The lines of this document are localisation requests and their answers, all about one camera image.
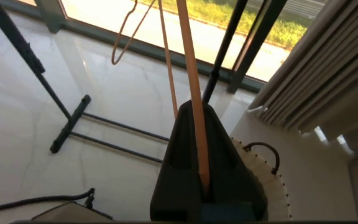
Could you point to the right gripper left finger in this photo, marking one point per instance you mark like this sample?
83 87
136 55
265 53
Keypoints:
176 174

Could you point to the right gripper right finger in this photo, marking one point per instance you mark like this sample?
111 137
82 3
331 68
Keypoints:
238 186

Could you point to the pink clothes hanger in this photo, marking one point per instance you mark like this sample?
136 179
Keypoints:
132 36
194 93

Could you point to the white laundry basket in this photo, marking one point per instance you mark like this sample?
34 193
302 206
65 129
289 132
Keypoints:
269 186

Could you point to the black clothes rack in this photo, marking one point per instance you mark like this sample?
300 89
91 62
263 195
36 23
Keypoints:
70 124

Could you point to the beige curtain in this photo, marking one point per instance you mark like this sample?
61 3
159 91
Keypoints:
322 77

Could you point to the window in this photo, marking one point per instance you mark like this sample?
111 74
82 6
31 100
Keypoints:
259 37

